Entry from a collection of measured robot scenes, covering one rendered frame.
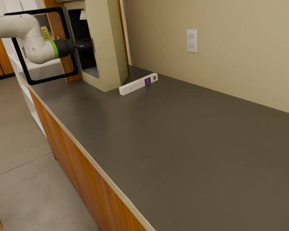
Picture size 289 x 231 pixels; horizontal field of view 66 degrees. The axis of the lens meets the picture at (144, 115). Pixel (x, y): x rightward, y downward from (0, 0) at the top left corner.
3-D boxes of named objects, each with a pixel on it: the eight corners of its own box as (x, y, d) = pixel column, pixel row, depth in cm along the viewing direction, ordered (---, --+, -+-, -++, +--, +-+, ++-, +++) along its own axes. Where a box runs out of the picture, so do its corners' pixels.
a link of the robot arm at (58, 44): (55, 58, 122) (60, 61, 115) (48, 36, 116) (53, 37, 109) (66, 56, 125) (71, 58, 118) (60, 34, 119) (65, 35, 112)
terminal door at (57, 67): (79, 74, 145) (61, 6, 126) (29, 86, 134) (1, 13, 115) (79, 74, 146) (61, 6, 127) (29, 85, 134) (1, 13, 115)
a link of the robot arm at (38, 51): (29, 67, 115) (31, 65, 106) (19, 42, 112) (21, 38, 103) (56, 61, 122) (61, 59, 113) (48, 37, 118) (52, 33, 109)
